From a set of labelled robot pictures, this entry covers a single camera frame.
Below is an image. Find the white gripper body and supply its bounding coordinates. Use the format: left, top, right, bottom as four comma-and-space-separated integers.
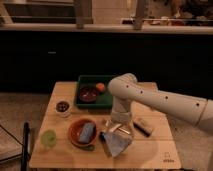
111, 112, 132, 131

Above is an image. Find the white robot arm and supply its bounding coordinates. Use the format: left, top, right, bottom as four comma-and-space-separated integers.
108, 73, 213, 135

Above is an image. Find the orange fruit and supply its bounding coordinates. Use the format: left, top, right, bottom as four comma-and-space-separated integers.
96, 83, 106, 92

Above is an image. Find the white handled spatula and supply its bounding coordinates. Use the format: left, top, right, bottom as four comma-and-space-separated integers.
108, 124, 121, 132

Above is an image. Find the black chair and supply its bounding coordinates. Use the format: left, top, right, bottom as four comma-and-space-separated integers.
0, 122, 31, 171

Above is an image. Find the wooden countertop ledge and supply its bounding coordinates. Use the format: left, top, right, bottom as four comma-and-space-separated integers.
0, 23, 213, 35

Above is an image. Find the light green cup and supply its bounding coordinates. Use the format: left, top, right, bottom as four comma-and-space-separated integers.
41, 130, 56, 147

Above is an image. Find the grey blue sponge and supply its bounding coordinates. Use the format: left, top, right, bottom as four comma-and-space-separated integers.
78, 122, 95, 143

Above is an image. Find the small white cup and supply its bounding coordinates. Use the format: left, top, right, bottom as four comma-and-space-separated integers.
55, 101, 70, 117

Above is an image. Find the dark red bowl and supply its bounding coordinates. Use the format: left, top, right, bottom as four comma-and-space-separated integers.
78, 86, 99, 103

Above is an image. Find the orange plastic plate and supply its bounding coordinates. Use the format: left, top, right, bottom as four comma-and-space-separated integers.
67, 118, 97, 148

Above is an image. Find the grey blue towel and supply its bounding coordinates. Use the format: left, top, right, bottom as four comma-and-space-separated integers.
99, 132, 132, 157

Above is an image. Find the dark green leaf toy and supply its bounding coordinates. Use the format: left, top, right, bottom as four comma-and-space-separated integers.
80, 145, 95, 151

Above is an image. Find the green plastic tray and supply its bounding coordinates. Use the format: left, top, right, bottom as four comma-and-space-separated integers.
74, 75, 114, 109

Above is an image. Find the brown rectangular block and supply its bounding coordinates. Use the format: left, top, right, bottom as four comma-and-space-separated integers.
133, 118, 154, 137

